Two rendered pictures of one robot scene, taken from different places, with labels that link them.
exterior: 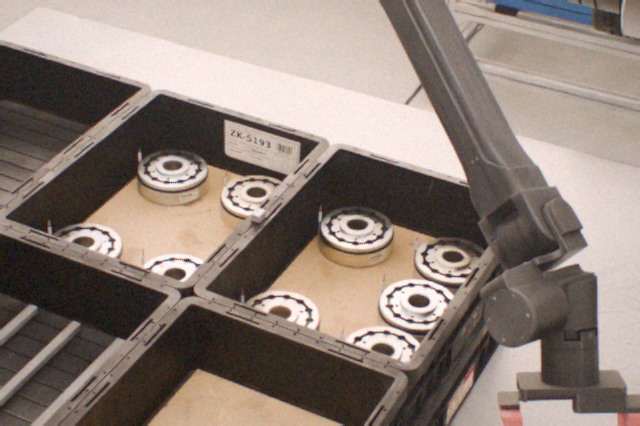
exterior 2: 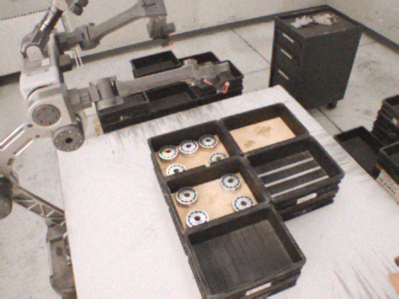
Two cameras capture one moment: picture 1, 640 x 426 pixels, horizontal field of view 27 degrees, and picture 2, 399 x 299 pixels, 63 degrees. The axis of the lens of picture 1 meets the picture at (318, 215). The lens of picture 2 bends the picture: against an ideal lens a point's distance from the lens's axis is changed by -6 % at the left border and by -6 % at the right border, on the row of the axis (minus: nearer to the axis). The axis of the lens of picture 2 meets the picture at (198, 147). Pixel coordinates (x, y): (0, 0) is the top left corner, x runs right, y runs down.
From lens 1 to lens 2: 2.35 m
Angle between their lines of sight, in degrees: 89
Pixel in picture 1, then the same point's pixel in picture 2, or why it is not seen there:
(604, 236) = (101, 176)
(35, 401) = (280, 175)
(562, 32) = not seen: outside the picture
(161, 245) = (220, 203)
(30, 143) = (221, 271)
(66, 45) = not seen: outside the picture
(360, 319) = (199, 157)
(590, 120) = not seen: outside the picture
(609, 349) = (142, 153)
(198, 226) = (205, 204)
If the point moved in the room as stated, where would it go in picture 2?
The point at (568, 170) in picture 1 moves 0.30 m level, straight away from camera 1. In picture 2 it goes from (76, 199) to (21, 225)
